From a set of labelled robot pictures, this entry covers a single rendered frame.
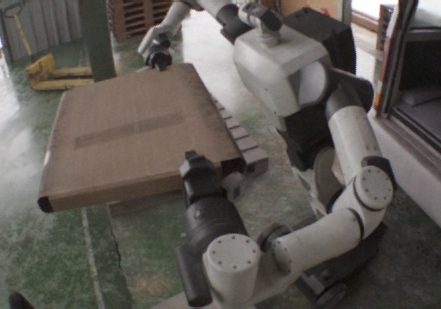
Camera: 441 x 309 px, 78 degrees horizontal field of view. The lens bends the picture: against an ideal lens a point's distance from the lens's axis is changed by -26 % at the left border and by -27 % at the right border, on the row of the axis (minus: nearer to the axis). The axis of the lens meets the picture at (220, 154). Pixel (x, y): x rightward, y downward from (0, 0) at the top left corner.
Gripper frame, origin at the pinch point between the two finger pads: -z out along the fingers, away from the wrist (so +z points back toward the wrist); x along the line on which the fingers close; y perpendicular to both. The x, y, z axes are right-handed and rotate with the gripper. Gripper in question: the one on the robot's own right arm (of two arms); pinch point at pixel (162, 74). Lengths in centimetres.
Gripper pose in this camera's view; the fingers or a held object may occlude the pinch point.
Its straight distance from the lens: 101.9
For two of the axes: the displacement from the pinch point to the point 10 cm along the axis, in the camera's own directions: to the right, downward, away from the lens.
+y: 9.6, -2.0, 1.8
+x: -0.5, -7.9, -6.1
